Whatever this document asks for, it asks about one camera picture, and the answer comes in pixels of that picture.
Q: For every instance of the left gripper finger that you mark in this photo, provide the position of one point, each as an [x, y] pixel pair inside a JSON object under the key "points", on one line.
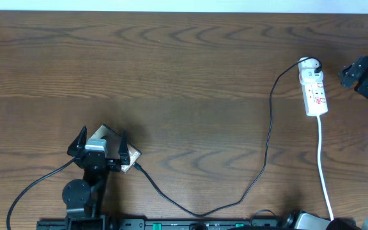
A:
{"points": [[78, 143], [123, 150]]}

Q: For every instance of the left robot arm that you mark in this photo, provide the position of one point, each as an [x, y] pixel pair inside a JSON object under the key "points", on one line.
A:
{"points": [[84, 197]]}

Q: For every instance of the white power strip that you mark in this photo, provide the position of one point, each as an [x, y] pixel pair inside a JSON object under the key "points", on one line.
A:
{"points": [[314, 97]]}

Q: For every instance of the white usb wall charger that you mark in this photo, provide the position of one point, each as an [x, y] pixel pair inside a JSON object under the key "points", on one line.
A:
{"points": [[310, 70]]}

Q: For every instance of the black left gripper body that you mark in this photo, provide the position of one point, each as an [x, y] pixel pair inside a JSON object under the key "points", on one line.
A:
{"points": [[111, 168]]}

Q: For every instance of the smartphone with brown screen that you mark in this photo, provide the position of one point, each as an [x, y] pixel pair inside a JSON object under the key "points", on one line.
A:
{"points": [[113, 141]]}

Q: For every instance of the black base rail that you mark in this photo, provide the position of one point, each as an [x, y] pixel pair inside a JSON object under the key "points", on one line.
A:
{"points": [[262, 219]]}

